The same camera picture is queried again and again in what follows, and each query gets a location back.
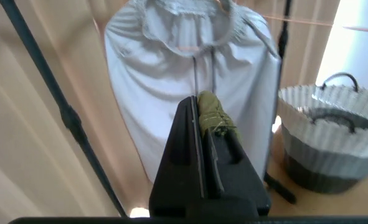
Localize black clothes rack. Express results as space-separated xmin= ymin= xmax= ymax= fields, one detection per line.
xmin=0 ymin=0 xmax=298 ymax=218

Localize white laundry basket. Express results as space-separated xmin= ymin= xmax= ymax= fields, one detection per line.
xmin=276 ymin=72 xmax=368 ymax=195

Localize green garment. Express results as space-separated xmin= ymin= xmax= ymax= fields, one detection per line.
xmin=197 ymin=90 xmax=242 ymax=141

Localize pale grey shorts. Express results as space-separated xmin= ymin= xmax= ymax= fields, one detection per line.
xmin=104 ymin=0 xmax=283 ymax=184

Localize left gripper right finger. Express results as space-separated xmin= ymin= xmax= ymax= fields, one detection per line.
xmin=203 ymin=129 xmax=272 ymax=218

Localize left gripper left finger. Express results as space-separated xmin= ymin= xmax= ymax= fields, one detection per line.
xmin=148 ymin=95 xmax=207 ymax=218

